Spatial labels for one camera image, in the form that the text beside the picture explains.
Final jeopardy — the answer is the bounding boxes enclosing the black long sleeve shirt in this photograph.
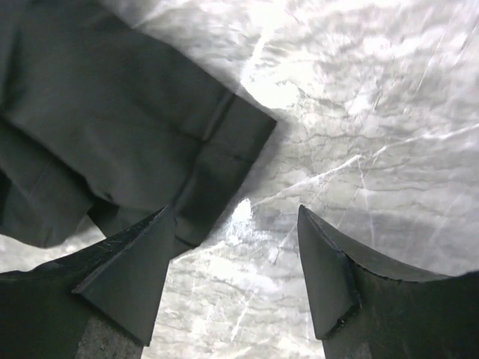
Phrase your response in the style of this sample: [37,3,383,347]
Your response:
[1,1,275,251]

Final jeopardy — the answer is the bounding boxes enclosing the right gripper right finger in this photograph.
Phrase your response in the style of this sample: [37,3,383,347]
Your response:
[297,206,478,359]

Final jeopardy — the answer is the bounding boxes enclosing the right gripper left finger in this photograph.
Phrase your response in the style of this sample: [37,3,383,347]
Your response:
[1,209,175,358]

